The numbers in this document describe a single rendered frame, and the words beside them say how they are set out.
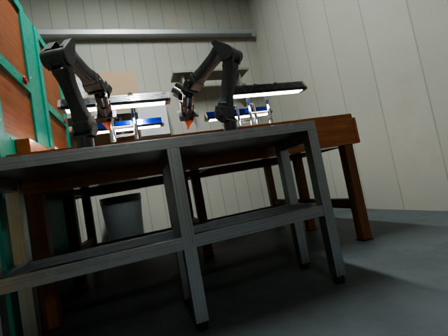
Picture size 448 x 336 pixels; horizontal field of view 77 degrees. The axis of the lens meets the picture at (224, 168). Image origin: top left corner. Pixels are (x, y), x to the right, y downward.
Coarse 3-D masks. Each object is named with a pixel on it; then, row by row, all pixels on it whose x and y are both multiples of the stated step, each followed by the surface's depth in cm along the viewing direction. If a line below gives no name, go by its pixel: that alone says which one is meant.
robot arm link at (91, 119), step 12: (60, 48) 98; (48, 60) 98; (60, 60) 98; (60, 72) 100; (72, 72) 103; (60, 84) 102; (72, 84) 103; (72, 96) 104; (72, 108) 105; (84, 108) 107; (72, 120) 107; (84, 120) 107; (84, 132) 109
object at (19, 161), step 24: (120, 144) 94; (144, 144) 96; (168, 144) 98; (192, 144) 101; (216, 144) 108; (240, 144) 120; (264, 144) 135; (0, 168) 83; (24, 168) 86; (48, 168) 93; (72, 168) 102; (96, 168) 113; (120, 168) 127
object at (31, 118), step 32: (0, 0) 146; (0, 32) 139; (32, 32) 191; (0, 64) 131; (32, 64) 180; (0, 96) 127; (32, 96) 167; (0, 128) 119; (32, 128) 162; (64, 128) 238
